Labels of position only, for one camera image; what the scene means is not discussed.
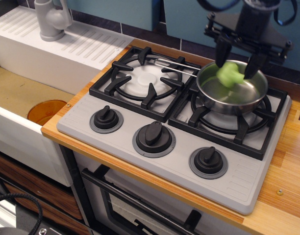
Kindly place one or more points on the black right burner grate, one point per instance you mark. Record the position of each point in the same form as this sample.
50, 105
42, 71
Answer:
254, 134

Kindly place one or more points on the black left stove knob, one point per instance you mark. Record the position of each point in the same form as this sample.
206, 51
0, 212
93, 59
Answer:
106, 120

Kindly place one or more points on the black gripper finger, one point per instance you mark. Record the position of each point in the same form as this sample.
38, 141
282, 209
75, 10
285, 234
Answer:
223, 48
255, 63

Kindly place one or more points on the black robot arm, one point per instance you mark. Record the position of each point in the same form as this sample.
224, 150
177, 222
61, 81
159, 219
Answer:
251, 31

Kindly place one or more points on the black stove knob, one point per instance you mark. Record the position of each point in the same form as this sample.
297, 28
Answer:
106, 120
208, 163
154, 140

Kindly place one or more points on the black middle stove knob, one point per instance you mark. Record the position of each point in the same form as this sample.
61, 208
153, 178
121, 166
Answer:
154, 140

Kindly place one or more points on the black right stove knob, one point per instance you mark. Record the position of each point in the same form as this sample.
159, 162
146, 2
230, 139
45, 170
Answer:
208, 163

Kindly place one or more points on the grey toy stove top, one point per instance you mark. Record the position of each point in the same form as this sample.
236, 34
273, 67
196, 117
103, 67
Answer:
238, 189

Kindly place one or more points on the green toy cauliflower floret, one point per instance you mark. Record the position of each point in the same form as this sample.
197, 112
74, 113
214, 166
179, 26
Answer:
229, 75

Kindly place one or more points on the grey toy faucet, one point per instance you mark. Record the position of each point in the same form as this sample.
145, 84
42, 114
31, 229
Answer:
52, 21

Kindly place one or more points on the black left burner grate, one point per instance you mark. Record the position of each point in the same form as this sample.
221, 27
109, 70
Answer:
146, 82

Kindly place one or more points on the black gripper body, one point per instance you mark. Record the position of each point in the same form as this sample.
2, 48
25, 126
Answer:
250, 30

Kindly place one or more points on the white toy sink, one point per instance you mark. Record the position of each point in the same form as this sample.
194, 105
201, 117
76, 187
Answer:
33, 71

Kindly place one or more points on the stainless steel pot with handle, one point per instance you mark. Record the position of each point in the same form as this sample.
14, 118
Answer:
237, 100

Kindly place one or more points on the orange plastic plate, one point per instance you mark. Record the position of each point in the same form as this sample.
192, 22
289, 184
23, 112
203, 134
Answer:
44, 111

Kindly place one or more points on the oven door with black handle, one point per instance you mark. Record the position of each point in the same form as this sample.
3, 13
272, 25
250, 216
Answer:
133, 208

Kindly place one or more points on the black burner grate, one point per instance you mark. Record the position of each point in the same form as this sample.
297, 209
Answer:
146, 82
254, 134

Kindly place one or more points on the wooden drawer fronts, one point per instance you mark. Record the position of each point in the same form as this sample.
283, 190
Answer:
58, 202

